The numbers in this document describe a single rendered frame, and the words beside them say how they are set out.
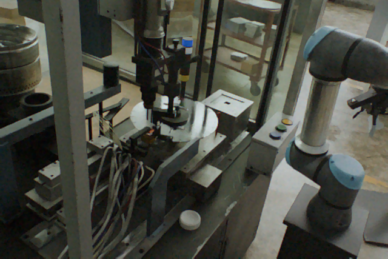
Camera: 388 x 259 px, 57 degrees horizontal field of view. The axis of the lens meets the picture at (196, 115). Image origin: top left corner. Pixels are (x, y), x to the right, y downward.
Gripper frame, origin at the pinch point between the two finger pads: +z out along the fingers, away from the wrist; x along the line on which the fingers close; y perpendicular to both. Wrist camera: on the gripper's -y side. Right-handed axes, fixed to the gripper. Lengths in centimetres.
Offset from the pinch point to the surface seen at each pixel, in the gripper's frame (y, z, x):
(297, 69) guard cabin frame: -28.0, -19.6, 13.3
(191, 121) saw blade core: -73, -4, -4
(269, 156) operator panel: -42.5, 6.6, -12.0
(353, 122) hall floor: 114, 91, 156
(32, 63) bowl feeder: -137, -10, 28
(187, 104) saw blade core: -73, -4, 9
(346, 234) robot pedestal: -22, 16, -42
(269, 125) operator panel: -39.3, 1.3, 2.0
